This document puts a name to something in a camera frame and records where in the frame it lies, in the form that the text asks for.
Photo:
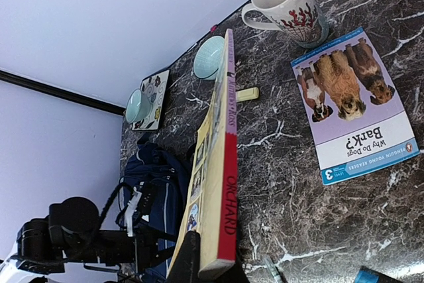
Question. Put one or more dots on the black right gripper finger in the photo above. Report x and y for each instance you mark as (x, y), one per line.
(185, 268)

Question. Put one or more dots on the yellow paperback book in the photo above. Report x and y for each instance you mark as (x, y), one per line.
(212, 204)

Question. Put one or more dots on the navy blue student backpack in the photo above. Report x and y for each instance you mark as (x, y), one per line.
(166, 179)

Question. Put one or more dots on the dog cover picture book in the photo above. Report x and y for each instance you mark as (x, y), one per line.
(358, 122)

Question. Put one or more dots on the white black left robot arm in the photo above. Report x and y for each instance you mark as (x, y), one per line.
(72, 233)

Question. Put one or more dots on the white pen with green tip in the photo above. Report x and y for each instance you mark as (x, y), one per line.
(272, 269)

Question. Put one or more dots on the black marker with blue cap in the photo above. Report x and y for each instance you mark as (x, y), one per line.
(367, 275)

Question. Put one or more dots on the patterned square coaster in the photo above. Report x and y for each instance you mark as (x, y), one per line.
(154, 87)

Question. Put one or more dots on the pale yellow highlighter marker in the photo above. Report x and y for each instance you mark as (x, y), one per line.
(248, 94)

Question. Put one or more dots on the light green ceramic bowl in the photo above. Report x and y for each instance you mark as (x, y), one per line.
(207, 62)

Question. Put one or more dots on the cream ceramic mug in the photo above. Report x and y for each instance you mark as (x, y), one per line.
(302, 20)

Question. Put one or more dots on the black left frame post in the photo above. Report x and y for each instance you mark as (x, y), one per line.
(61, 93)

